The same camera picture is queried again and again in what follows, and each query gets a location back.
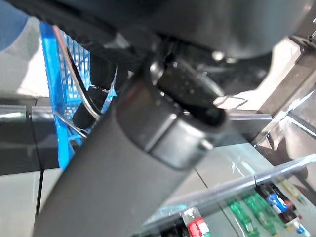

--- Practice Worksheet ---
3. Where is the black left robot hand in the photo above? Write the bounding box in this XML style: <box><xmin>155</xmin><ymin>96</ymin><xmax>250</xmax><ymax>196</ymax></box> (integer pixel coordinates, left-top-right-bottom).
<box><xmin>4</xmin><ymin>0</ymin><xmax>314</xmax><ymax>237</ymax></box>

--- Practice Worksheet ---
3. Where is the silver wire basket handle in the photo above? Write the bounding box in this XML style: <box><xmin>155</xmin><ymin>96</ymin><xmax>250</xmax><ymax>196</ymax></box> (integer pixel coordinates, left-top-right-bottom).
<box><xmin>52</xmin><ymin>25</ymin><xmax>104</xmax><ymax>119</ymax></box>
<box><xmin>53</xmin><ymin>110</ymin><xmax>88</xmax><ymax>138</ymax></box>

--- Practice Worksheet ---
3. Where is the blue plastic shopping basket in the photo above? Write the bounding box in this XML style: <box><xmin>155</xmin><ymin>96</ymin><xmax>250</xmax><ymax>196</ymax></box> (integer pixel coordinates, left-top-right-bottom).
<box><xmin>39</xmin><ymin>21</ymin><xmax>119</xmax><ymax>171</ymax></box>

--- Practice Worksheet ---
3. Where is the water bottle with red label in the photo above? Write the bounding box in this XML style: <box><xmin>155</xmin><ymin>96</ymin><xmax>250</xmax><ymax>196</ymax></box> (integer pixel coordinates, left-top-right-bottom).
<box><xmin>182</xmin><ymin>207</ymin><xmax>211</xmax><ymax>237</ymax></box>

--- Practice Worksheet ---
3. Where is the green Sprite bottle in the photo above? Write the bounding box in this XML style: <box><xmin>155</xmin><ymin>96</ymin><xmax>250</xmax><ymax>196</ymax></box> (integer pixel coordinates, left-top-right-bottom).
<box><xmin>244</xmin><ymin>190</ymin><xmax>282</xmax><ymax>235</ymax></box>
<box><xmin>228</xmin><ymin>195</ymin><xmax>261</xmax><ymax>237</ymax></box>

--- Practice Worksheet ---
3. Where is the Pepsi bottle with blue cap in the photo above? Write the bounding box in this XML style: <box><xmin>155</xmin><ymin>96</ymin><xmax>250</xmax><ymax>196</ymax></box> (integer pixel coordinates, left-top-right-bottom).
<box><xmin>256</xmin><ymin>182</ymin><xmax>303</xmax><ymax>224</ymax></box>

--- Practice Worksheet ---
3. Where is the silver left robot leg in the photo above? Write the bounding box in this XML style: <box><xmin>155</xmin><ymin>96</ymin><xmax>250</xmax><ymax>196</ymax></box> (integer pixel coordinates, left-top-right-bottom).
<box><xmin>0</xmin><ymin>0</ymin><xmax>41</xmax><ymax>54</ymax></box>

